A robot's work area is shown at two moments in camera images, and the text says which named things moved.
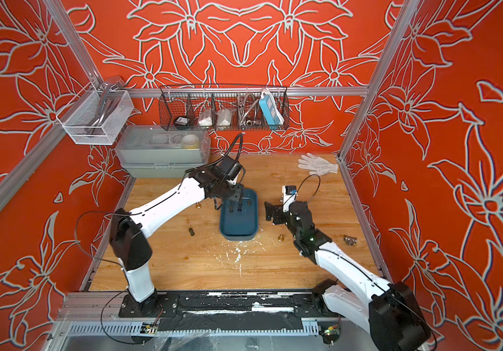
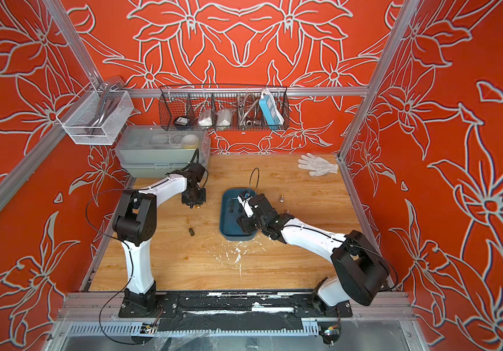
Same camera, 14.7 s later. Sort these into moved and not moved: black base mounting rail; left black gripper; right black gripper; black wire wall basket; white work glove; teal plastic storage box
Moved: left black gripper; right black gripper
Not moved: black wire wall basket; white work glove; teal plastic storage box; black base mounting rail
